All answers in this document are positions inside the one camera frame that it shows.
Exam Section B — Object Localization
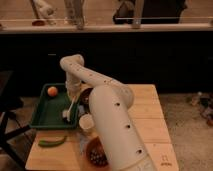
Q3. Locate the green plastic tray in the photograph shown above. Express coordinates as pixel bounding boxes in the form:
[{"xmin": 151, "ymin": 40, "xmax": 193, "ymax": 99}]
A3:
[{"xmin": 30, "ymin": 83, "xmax": 79, "ymax": 130}]

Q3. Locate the terracotta bowl with beans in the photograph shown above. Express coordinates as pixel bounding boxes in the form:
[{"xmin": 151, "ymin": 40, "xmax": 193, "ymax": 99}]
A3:
[{"xmin": 85, "ymin": 137, "xmax": 108, "ymax": 168}]

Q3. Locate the orange fruit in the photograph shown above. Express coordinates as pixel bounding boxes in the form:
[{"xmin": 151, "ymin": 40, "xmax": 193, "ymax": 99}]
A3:
[{"xmin": 47, "ymin": 86, "xmax": 58, "ymax": 97}]

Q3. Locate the dark maroon bowl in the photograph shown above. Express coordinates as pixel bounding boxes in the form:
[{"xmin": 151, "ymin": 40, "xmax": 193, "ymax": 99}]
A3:
[{"xmin": 80, "ymin": 88, "xmax": 92, "ymax": 105}]

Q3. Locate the white dish brush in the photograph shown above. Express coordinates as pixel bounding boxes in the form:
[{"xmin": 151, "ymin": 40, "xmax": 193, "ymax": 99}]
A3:
[{"xmin": 62, "ymin": 97, "xmax": 76, "ymax": 122}]

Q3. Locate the black side table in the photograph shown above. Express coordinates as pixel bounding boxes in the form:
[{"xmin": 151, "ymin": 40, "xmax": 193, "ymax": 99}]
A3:
[{"xmin": 0, "ymin": 70, "xmax": 30, "ymax": 170}]

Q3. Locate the white paper cup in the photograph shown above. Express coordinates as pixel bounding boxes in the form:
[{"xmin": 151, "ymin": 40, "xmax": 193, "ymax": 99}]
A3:
[{"xmin": 79, "ymin": 114, "xmax": 94, "ymax": 133}]

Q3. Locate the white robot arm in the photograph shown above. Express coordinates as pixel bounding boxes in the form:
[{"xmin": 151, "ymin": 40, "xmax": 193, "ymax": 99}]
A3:
[{"xmin": 60, "ymin": 54, "xmax": 157, "ymax": 171}]

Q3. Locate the clear plastic wrapper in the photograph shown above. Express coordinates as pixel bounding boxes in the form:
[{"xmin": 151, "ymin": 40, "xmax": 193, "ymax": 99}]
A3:
[{"xmin": 76, "ymin": 132, "xmax": 89, "ymax": 154}]

